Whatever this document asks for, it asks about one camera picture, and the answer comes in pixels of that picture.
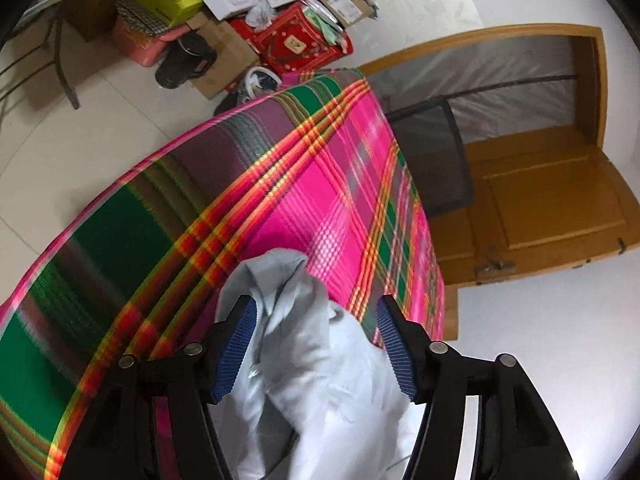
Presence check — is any metal door handle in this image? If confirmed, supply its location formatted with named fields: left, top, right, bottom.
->
left=472, top=257, right=517, bottom=281

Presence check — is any pink basket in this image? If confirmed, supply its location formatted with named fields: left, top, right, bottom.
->
left=111, top=15, right=187, bottom=68

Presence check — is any labelled cardboard box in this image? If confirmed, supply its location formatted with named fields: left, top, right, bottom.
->
left=311, top=0, right=379, bottom=28

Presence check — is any black slipper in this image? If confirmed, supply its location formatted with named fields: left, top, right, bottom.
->
left=154, top=34, right=219, bottom=92

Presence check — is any light blue t-shirt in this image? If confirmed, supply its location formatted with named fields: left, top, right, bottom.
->
left=207, top=247, right=436, bottom=480

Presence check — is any black mesh chair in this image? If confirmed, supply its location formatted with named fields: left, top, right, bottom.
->
left=385, top=95, right=476, bottom=218

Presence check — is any red bag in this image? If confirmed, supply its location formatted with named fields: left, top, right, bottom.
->
left=229, top=1, right=354, bottom=77

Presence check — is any pink green plaid blanket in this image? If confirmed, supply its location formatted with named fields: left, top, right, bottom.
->
left=0, top=66, right=446, bottom=480

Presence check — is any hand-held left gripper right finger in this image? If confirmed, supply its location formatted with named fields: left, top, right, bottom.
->
left=376, top=295, right=581, bottom=480

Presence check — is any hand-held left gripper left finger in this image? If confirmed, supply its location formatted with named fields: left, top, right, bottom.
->
left=60, top=294, right=258, bottom=480

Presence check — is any grey plastic bag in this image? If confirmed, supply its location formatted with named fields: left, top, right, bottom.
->
left=244, top=1, right=277, bottom=29

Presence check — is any translucent plastic door curtain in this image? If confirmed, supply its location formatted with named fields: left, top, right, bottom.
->
left=367, top=37, right=583, bottom=146

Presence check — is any yellow-green box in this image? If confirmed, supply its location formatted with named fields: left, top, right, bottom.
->
left=129, top=0, right=204, bottom=28

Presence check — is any wooden door frame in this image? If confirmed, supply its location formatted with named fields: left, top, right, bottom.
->
left=357, top=22, right=608, bottom=148

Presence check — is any plain cardboard box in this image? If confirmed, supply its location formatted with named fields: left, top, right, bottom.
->
left=186, top=11, right=262, bottom=102

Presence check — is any brown wooden box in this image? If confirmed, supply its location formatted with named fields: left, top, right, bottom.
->
left=64, top=0, right=137, bottom=43

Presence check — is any white sneaker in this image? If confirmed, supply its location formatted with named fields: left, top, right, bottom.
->
left=214, top=65, right=284, bottom=117

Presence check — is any checkered bag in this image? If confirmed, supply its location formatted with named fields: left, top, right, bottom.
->
left=116, top=0, right=168, bottom=40

